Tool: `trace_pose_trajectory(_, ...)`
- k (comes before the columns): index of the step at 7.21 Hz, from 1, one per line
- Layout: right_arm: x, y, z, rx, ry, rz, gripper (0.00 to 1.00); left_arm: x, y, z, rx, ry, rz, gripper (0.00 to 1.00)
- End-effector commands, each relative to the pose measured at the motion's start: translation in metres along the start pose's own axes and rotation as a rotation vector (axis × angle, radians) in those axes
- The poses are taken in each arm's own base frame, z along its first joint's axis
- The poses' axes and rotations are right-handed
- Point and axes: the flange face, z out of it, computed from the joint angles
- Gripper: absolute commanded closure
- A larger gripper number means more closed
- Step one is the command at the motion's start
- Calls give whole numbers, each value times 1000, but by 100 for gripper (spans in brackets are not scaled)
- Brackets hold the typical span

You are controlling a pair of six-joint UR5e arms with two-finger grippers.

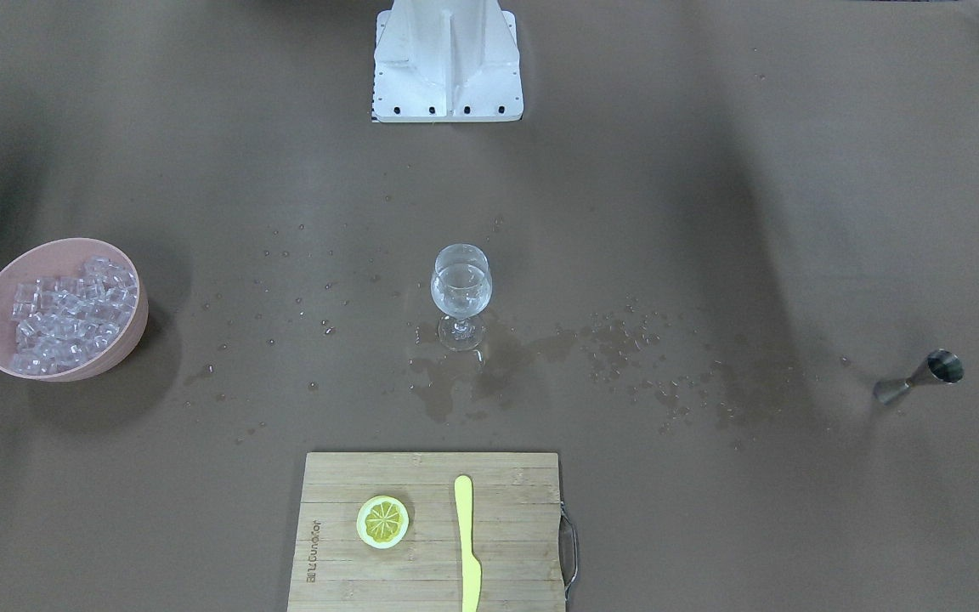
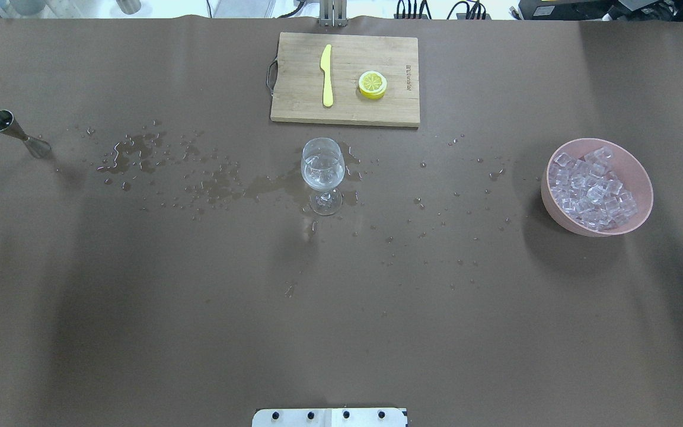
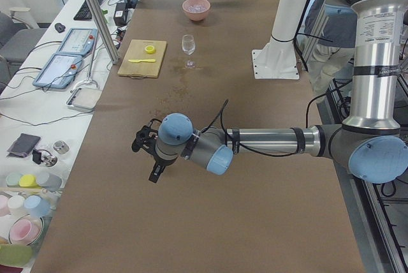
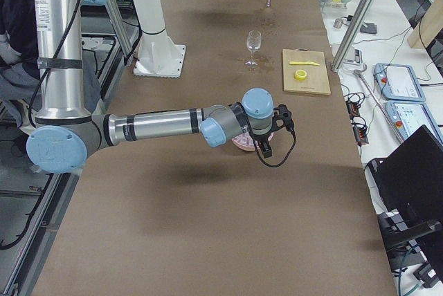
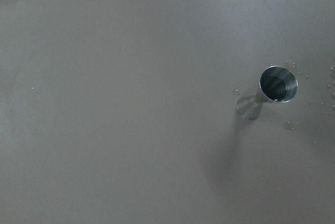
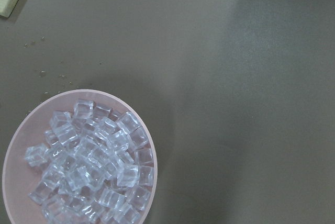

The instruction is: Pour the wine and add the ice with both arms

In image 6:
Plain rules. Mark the pink bowl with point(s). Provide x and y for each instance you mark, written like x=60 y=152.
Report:
x=20 y=179

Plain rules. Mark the clear ice cubes pile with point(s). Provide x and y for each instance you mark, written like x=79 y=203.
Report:
x=96 y=164

